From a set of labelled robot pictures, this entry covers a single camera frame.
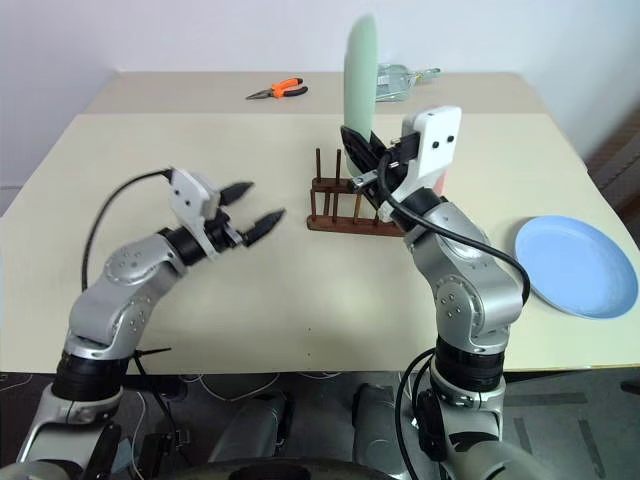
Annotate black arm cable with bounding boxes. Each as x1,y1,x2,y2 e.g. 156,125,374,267
80,169,174,292
376,149,531,307

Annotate green plate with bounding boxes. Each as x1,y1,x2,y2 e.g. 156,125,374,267
342,13,380,147

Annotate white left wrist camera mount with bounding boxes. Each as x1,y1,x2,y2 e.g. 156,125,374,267
167,167,222,259

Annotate orange handled pliers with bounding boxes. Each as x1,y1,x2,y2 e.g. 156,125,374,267
244,77,310,102

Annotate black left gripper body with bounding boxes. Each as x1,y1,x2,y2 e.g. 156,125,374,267
203,207,251,252

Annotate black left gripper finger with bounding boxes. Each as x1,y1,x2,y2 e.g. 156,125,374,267
243,208,288,247
218,180,255,207

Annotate black torso cable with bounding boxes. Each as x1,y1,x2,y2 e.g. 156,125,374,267
397,346,452,480

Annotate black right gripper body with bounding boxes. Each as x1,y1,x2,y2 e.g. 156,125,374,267
349,144,407,227

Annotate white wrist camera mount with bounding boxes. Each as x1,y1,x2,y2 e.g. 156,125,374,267
167,167,222,259
377,105,463,222

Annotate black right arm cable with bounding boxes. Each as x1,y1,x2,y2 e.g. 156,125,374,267
376,149,531,307

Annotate wooden dish rack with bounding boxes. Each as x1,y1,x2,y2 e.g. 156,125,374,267
304,146,409,237

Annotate white floor cable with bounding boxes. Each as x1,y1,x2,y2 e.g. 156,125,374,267
178,371,282,402

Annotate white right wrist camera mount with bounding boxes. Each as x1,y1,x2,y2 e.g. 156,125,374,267
377,105,463,222

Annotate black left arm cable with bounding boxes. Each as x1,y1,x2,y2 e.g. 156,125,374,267
80,169,174,292

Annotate blue plate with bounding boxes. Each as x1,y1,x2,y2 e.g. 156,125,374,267
514,214,639,321

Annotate grey rounded shape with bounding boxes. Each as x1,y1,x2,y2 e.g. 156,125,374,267
208,388,294,465
351,381,417,467

